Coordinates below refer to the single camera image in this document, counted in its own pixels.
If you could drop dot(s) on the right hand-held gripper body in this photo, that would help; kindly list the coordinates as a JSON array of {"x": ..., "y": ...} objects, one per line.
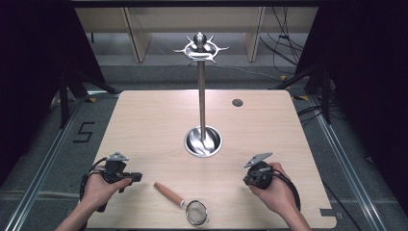
[{"x": 258, "y": 174}]

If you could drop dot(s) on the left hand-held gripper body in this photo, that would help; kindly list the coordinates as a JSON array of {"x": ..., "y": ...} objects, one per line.
[{"x": 114, "y": 168}]

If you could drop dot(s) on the steel utensil stand with hooks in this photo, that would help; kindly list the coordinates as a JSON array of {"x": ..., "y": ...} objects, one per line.
[{"x": 201, "y": 96}]

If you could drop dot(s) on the person's left hand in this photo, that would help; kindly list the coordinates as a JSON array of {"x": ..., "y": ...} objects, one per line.
[{"x": 96, "y": 191}]

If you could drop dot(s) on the person's right hand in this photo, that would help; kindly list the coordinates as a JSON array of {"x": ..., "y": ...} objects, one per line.
[{"x": 280, "y": 195}]

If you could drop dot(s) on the grey table grommet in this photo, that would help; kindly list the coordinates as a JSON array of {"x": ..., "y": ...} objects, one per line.
[{"x": 237, "y": 102}]

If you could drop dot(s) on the black tripod stand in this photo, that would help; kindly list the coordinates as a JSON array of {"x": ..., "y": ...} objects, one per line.
[
  {"x": 325, "y": 96},
  {"x": 64, "y": 99}
]

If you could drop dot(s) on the dark curtain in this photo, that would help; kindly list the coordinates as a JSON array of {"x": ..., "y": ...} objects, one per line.
[
  {"x": 32, "y": 80},
  {"x": 369, "y": 80}
]

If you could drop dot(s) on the light wooden shelf unit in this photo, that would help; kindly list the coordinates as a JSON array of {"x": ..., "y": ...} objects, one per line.
[{"x": 138, "y": 35}]

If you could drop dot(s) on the aluminium floor rail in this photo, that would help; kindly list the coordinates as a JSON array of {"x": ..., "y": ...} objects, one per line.
[
  {"x": 41, "y": 173},
  {"x": 349, "y": 173}
]

